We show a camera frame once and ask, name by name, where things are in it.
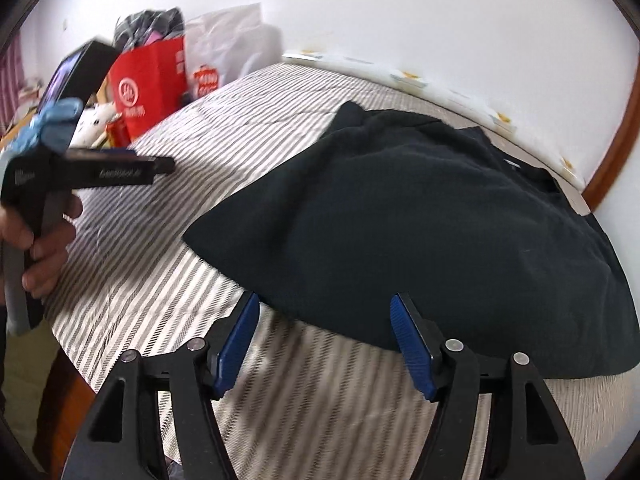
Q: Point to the pink cloth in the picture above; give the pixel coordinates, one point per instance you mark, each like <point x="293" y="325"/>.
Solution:
<point x="153" y="36"/>

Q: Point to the grey striped quilt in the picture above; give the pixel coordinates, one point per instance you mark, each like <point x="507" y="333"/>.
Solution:
<point x="175" y="125"/>

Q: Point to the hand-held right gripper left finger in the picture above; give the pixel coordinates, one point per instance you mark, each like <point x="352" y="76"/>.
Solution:
<point x="237" y="345"/>

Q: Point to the black shirt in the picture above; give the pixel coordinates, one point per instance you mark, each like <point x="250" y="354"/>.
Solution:
<point x="400" y="220"/>

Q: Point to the dark plaid cloth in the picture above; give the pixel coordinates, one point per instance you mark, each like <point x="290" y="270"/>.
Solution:
<point x="135" y="25"/>

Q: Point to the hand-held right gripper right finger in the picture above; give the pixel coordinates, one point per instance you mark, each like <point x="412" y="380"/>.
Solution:
<point x="412" y="350"/>

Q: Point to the wooden bed frame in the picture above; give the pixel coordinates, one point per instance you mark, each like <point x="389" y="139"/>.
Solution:
<point x="612" y="165"/>

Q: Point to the red paper bag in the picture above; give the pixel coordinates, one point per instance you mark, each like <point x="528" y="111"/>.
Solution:
<point x="145" y="85"/>

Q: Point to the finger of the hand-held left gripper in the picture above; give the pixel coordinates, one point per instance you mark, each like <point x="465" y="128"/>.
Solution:
<point x="162" y="165"/>

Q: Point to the white black-flowered cloth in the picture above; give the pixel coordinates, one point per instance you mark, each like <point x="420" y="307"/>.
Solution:
<point x="97" y="117"/>

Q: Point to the person's left hand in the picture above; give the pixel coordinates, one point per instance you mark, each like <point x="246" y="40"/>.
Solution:
<point x="50" y="245"/>

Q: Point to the white plastic bag red logo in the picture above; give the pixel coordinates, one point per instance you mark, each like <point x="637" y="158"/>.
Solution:
<point x="225" y="45"/>

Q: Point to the pink striped curtain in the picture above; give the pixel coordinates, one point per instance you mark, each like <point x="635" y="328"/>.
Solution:
<point x="7" y="80"/>

